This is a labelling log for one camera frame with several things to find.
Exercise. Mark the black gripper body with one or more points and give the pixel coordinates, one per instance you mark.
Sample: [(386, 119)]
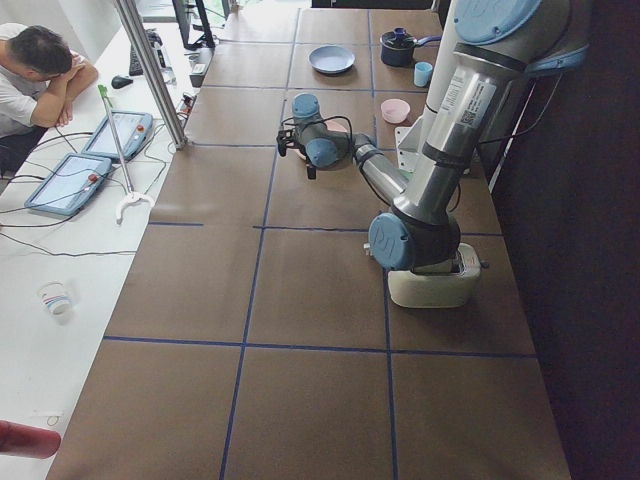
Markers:
[(311, 170)]

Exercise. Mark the pink plate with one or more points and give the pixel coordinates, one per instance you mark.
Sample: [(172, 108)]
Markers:
[(336, 125)]

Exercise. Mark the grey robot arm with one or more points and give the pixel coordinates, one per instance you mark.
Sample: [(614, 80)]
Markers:
[(486, 45)]

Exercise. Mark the blue plate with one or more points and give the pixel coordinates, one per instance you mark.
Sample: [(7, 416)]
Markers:
[(331, 59)]

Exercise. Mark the pink bowl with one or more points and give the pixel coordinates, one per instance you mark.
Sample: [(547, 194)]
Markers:
[(394, 111)]

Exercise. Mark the dark blue pot with lid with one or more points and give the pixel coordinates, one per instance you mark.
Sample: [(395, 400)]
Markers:
[(398, 46)]

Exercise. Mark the light blue cup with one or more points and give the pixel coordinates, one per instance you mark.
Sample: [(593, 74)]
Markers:
[(422, 74)]

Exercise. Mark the teach pendant tablet far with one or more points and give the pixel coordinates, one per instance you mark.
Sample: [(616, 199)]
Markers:
[(133, 131)]

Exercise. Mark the teach pendant tablet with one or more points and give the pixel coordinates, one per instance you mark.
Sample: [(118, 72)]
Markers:
[(70, 185), (133, 131)]

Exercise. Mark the black keyboard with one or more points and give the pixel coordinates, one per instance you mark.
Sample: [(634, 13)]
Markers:
[(135, 67)]

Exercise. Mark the reacher grabber stick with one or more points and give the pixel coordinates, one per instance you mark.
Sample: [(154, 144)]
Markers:
[(131, 197)]

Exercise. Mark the black computer mouse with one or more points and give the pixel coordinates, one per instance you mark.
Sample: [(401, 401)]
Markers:
[(119, 82)]

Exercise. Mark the white toaster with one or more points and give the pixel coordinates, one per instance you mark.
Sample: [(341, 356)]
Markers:
[(438, 289)]

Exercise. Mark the teach pendant tablet near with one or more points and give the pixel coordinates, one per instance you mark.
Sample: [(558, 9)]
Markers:
[(70, 185)]

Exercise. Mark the seated man in white shirt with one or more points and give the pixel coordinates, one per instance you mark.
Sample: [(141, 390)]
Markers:
[(41, 77)]

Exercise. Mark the paper cup on side table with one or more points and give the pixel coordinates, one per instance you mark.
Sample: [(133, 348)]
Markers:
[(57, 301)]

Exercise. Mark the red cylinder object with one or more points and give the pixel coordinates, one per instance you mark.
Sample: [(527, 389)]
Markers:
[(27, 441)]

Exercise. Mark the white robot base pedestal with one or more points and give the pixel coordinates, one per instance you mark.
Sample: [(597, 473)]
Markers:
[(409, 140)]

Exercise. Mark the aluminium frame post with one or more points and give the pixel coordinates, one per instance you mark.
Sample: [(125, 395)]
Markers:
[(132, 23)]

